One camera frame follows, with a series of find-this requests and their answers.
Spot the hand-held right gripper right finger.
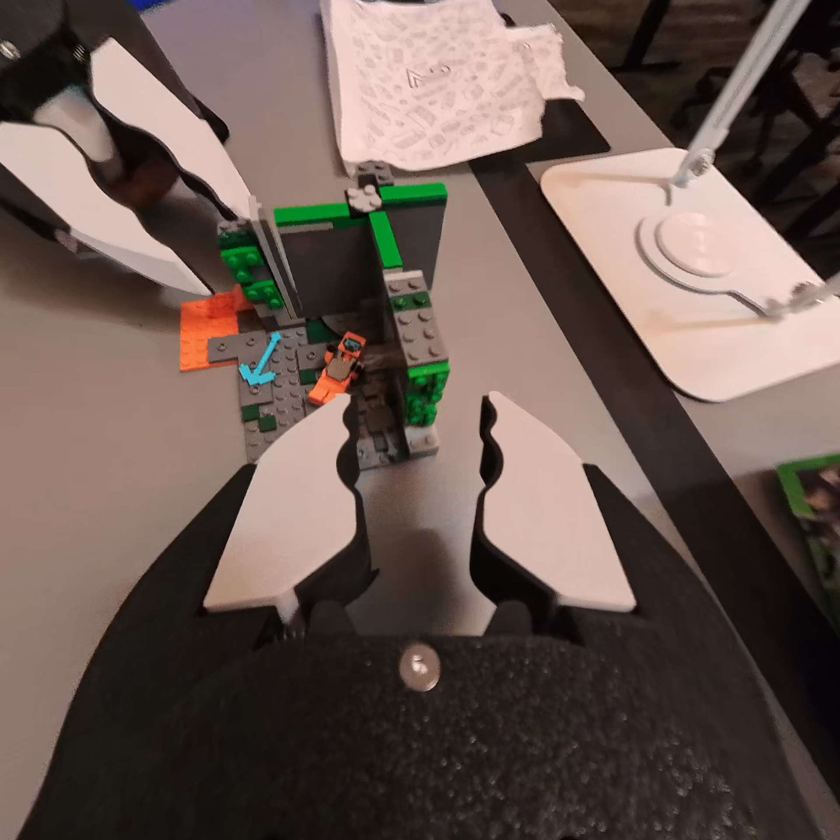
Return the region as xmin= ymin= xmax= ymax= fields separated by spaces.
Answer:
xmin=469 ymin=392 xmax=637 ymax=636

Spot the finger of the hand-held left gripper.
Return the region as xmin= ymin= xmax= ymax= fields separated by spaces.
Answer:
xmin=88 ymin=36 xmax=257 ymax=221
xmin=0 ymin=88 xmax=214 ymax=296

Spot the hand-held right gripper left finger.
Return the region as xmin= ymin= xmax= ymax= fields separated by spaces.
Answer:
xmin=202 ymin=394 xmax=380 ymax=621

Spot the orange lego minifigure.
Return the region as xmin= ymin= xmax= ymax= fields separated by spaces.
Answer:
xmin=307 ymin=331 xmax=367 ymax=404

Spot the blue lego pickaxe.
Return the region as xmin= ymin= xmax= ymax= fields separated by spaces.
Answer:
xmin=239 ymin=331 xmax=283 ymax=387

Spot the grey green lego building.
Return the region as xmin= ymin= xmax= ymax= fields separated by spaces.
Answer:
xmin=180 ymin=161 xmax=452 ymax=470

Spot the torn printed paper bag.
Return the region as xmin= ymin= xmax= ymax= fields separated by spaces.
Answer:
xmin=320 ymin=0 xmax=586 ymax=177

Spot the green lego box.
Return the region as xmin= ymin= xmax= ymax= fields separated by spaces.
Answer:
xmin=776 ymin=459 xmax=840 ymax=631

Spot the white book stand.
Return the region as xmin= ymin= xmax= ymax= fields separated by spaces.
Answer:
xmin=540 ymin=0 xmax=840 ymax=403

